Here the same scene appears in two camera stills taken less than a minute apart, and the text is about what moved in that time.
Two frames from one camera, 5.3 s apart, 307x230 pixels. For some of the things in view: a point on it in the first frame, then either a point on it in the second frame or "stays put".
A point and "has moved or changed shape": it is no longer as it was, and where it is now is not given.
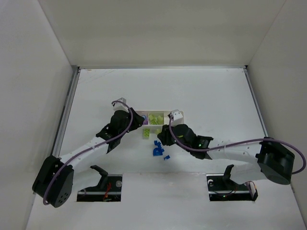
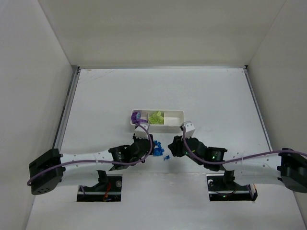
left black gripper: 136,119 -> 148,144
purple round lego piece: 146,120 has moved or changed shape
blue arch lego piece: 158,151 stays put
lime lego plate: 158,131 -> 160,118
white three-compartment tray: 157,119 stays put
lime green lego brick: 147,133 has moved or changed shape
